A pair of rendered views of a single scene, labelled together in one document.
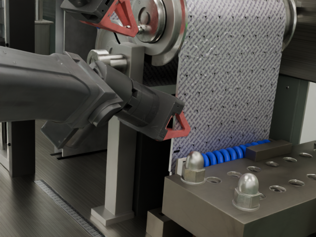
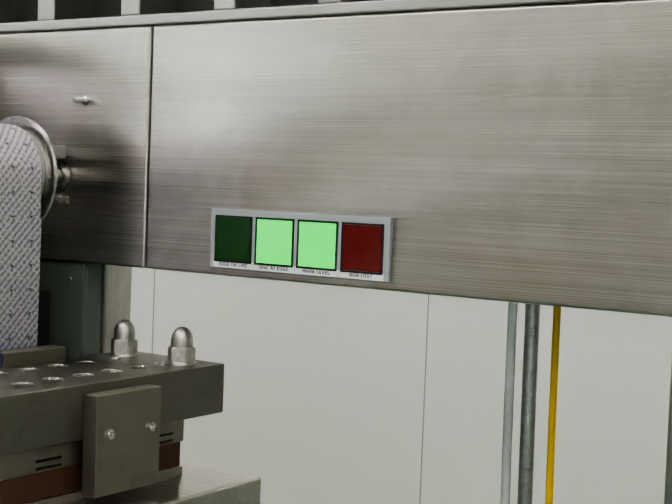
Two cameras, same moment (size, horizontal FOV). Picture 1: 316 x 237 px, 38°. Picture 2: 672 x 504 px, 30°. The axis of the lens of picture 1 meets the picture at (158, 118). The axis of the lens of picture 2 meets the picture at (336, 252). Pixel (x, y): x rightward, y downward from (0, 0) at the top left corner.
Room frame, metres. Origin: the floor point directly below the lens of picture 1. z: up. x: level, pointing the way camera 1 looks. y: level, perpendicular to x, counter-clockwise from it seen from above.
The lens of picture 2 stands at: (-0.73, -0.09, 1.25)
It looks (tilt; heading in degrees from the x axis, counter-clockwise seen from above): 3 degrees down; 342
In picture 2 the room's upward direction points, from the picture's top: 2 degrees clockwise
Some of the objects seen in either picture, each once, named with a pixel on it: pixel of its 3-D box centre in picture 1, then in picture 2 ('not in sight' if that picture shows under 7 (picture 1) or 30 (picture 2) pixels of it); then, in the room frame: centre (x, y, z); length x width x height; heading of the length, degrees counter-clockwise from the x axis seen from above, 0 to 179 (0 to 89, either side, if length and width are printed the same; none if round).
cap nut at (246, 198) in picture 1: (247, 189); not in sight; (0.56, -0.12, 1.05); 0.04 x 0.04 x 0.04
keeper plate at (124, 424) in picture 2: not in sight; (124, 439); (0.63, -0.29, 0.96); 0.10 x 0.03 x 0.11; 128
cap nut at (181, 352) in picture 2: not in sight; (181, 345); (0.76, -0.38, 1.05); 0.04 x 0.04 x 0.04
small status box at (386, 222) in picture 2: not in sight; (296, 243); (0.63, -0.48, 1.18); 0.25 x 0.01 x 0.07; 38
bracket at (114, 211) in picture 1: (115, 135); not in sight; (0.74, 0.07, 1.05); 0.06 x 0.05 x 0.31; 128
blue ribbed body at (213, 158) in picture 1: (231, 156); not in sight; (0.75, -0.13, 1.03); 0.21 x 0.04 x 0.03; 128
